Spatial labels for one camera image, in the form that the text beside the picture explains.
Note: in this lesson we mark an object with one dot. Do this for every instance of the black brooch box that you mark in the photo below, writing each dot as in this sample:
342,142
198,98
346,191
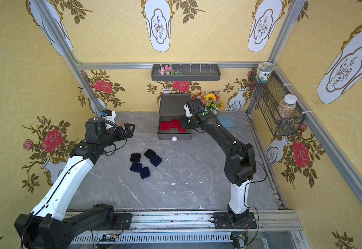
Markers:
150,154
135,157

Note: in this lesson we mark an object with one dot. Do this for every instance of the blue brooch box left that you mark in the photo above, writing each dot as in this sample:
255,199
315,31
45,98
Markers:
136,167

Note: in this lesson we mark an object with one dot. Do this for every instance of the grey top drawer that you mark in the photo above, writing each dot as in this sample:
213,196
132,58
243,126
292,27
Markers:
168,135

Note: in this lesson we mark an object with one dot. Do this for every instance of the black brooch box right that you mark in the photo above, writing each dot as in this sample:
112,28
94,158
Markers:
150,154

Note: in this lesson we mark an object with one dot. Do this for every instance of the small pink flowers on shelf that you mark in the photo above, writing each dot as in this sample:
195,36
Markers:
168,70

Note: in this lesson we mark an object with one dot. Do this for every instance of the flower pot white fence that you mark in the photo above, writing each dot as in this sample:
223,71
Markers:
210,100

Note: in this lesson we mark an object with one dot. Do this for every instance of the light blue dustpan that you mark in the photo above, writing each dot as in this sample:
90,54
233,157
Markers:
225,121

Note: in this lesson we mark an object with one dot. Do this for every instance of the decorated jar with lid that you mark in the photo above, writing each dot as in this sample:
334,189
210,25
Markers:
264,71

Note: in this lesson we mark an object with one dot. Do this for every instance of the clear jar white lid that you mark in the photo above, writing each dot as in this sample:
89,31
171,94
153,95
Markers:
286,107

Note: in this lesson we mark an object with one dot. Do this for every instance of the black brooch box left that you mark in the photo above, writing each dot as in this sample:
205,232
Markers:
135,157

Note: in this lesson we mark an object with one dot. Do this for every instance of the blue brooch box right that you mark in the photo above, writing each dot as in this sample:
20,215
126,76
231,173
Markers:
156,160

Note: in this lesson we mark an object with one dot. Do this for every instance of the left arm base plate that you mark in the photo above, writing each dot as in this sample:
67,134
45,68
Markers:
120,221

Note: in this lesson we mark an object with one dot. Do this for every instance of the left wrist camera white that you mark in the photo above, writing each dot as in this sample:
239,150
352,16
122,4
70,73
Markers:
109,117

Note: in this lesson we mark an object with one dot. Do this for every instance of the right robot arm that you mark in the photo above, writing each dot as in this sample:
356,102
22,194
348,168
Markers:
240,164

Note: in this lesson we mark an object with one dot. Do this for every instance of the blue brooch box bottom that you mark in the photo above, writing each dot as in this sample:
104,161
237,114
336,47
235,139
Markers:
145,173

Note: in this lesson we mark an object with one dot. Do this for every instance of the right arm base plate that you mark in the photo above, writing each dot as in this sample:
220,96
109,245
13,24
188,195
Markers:
226,220

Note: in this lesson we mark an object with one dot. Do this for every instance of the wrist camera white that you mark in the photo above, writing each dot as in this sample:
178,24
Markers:
109,117
193,108

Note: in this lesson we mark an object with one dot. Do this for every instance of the grey wall shelf tray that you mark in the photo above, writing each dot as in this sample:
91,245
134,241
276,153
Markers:
189,72

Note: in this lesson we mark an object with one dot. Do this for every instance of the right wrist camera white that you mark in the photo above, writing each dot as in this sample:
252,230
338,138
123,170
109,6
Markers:
193,108

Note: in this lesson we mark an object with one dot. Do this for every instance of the black wire wall basket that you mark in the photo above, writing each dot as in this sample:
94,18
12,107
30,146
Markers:
268,97

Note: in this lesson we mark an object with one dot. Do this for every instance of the blue brooch box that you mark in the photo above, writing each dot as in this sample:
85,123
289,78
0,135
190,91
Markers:
145,173
156,160
136,167

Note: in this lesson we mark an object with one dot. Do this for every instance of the aluminium front rail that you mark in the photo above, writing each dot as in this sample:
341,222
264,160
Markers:
201,220

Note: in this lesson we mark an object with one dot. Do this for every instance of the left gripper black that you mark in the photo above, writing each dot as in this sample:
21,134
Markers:
121,130

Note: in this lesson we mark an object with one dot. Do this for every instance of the small circuit board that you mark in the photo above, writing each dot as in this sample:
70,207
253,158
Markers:
109,237

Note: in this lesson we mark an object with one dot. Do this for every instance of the three-drawer storage cabinet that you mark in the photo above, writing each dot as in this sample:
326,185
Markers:
173,104

